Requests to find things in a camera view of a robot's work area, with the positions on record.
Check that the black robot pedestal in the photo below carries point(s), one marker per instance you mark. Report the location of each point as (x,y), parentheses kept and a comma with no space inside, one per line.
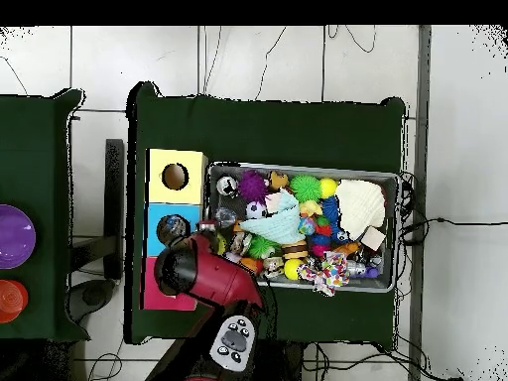
(285,365)

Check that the silver mesh bin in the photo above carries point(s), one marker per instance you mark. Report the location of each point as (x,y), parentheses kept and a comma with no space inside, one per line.
(391,274)

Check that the yellow plush duck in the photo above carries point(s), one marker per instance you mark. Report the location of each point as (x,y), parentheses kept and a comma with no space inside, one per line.
(309,208)

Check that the wooden block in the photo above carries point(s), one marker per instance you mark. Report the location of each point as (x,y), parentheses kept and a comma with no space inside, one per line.
(373,237)

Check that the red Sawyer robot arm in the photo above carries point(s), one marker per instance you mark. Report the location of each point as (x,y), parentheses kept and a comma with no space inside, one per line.
(214,278)

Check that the small clear plastic bottle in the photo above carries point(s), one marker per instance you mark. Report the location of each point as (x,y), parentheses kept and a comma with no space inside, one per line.
(226,217)

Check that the yellow smooth ball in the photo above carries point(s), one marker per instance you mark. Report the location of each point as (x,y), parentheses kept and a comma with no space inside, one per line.
(328,187)

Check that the purple spiky ball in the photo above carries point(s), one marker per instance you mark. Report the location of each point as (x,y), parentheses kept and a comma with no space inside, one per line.
(252,185)

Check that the black stand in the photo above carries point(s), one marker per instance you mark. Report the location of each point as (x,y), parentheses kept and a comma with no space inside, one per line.
(115,198)

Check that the dark green side-table cloth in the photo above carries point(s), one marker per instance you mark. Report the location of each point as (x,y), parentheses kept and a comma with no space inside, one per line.
(51,158)

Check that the toy soccer ball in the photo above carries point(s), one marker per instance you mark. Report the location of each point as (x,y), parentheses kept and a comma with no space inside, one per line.
(256,210)

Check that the cream knitted cloth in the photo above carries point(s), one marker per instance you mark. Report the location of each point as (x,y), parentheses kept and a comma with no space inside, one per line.
(359,206)

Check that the silver drink can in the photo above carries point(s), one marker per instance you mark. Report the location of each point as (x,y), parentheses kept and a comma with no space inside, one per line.
(227,186)

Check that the dark green table cloth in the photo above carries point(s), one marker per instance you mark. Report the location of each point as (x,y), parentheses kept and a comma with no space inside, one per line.
(278,131)

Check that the orange bowl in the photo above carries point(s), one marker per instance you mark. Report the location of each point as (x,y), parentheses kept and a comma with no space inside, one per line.
(12,299)

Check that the brown striped toy burger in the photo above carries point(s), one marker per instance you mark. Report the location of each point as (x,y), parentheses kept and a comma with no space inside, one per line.
(294,249)

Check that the wooden three-hole box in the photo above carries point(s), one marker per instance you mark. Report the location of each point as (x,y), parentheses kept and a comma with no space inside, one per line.
(174,190)

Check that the mint green knitted cloth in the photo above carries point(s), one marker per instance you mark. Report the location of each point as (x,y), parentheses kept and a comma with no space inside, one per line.
(278,224)

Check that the small green koosh ball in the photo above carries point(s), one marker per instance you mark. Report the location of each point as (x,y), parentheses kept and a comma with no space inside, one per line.
(262,247)

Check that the purple bowl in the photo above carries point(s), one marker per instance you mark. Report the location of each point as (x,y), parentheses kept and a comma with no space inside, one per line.
(15,237)

